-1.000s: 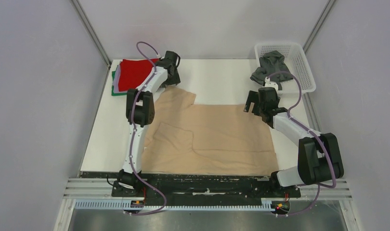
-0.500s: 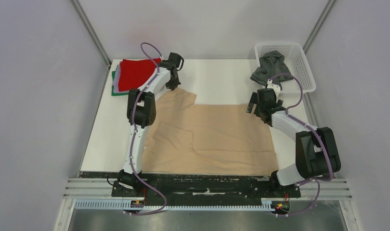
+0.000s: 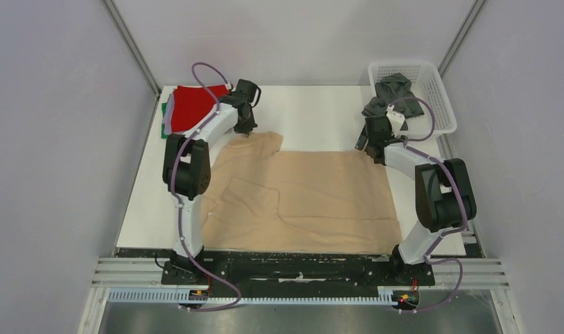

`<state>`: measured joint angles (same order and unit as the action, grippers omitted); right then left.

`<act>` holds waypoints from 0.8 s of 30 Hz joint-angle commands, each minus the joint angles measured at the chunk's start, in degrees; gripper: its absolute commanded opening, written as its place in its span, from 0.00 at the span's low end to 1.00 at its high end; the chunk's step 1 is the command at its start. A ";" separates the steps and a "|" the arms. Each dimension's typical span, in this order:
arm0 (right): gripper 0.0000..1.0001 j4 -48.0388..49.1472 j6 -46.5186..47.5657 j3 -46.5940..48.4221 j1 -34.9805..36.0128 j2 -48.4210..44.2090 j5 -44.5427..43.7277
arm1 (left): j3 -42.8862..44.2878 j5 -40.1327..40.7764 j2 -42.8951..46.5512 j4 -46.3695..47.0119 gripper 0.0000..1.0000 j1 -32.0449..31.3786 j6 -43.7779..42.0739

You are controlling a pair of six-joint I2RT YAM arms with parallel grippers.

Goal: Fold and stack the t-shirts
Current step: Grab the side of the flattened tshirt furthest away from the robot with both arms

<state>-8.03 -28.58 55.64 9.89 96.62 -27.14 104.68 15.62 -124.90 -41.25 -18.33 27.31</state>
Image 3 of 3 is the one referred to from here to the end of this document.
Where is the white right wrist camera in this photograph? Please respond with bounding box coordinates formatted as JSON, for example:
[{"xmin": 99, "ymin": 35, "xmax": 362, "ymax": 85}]
[{"xmin": 386, "ymin": 104, "xmax": 407, "ymax": 137}]

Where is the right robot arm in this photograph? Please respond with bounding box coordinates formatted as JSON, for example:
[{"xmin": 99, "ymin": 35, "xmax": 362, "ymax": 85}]
[{"xmin": 355, "ymin": 116, "xmax": 477, "ymax": 284}]

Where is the white slotted cable duct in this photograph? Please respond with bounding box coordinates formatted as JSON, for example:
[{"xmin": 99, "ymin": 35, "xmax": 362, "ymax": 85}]
[{"xmin": 108, "ymin": 288, "xmax": 398, "ymax": 306}]

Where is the left aluminium corner post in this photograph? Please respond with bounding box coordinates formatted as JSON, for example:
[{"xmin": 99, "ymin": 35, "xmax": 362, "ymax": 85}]
[{"xmin": 101, "ymin": 0, "xmax": 162, "ymax": 98}]

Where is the dark grey t shirt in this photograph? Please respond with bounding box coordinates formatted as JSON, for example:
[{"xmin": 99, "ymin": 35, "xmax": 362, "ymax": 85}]
[{"xmin": 361, "ymin": 73, "xmax": 424, "ymax": 119}]

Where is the folded lavender t shirt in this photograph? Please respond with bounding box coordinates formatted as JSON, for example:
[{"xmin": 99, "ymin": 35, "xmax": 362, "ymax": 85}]
[{"xmin": 164, "ymin": 94, "xmax": 175, "ymax": 135}]

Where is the beige t shirt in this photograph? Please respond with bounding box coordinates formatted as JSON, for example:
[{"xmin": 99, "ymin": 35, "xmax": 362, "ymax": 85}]
[{"xmin": 201, "ymin": 132, "xmax": 402, "ymax": 254}]

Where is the folded red t shirt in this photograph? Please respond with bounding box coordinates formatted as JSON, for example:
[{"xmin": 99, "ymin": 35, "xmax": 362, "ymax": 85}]
[{"xmin": 171, "ymin": 86, "xmax": 216, "ymax": 133}]

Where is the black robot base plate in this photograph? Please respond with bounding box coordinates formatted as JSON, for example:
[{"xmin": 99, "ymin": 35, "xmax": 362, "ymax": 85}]
[{"xmin": 113, "ymin": 248, "xmax": 483, "ymax": 301}]

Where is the aluminium corner post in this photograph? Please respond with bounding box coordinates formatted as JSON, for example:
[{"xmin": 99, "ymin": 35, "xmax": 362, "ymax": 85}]
[
  {"xmin": 101, "ymin": 0, "xmax": 162, "ymax": 98},
  {"xmin": 437, "ymin": 0, "xmax": 488, "ymax": 79}
]

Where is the right aluminium corner post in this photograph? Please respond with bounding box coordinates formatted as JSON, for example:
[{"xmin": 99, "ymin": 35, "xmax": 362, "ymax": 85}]
[{"xmin": 437, "ymin": 0, "xmax": 488, "ymax": 79}]

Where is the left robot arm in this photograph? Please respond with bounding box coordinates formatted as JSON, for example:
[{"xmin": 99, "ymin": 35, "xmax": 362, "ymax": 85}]
[{"xmin": 162, "ymin": 79, "xmax": 262, "ymax": 284}]

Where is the white plastic basket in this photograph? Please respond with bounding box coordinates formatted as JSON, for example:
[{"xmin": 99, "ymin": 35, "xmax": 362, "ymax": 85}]
[{"xmin": 368, "ymin": 60, "xmax": 457, "ymax": 138}]

